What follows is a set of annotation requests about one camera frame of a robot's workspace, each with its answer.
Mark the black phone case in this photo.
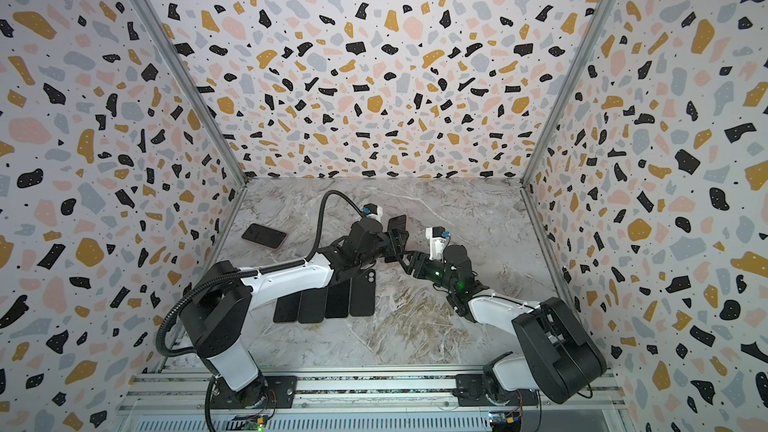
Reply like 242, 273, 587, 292
297, 288, 327, 324
349, 269, 377, 317

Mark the purple phone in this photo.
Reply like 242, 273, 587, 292
273, 292, 302, 324

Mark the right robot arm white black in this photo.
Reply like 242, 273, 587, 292
399, 245, 607, 404

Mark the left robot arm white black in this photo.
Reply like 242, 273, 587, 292
179, 215, 408, 409

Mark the phone in dark case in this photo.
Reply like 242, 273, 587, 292
241, 223, 287, 250

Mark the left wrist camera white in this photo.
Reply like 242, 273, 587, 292
362, 203, 383, 222

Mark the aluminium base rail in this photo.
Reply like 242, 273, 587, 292
114, 365, 633, 431

